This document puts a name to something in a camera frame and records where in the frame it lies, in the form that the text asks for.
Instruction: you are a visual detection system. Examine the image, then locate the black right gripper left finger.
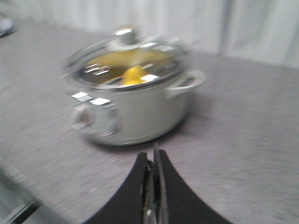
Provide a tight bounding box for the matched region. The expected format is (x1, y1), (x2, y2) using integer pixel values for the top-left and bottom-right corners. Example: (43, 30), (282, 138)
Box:
(85, 152), (149, 224)

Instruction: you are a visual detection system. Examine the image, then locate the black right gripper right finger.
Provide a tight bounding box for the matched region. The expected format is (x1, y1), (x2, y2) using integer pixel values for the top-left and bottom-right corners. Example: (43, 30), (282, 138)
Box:
(153, 144), (231, 224)

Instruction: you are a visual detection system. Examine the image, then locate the yellow corn cob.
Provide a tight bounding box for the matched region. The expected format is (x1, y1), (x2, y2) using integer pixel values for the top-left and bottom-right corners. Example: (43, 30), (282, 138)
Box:
(121, 65), (148, 85)

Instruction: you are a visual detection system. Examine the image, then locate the pale green electric cooking pot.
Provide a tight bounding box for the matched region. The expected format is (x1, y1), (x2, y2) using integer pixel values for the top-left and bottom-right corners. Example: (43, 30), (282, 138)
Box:
(67, 70), (206, 146)

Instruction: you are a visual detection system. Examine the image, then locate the white pleated curtain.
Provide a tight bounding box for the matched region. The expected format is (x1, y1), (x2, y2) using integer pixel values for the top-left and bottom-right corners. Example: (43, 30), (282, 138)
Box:
(0, 0), (299, 68)

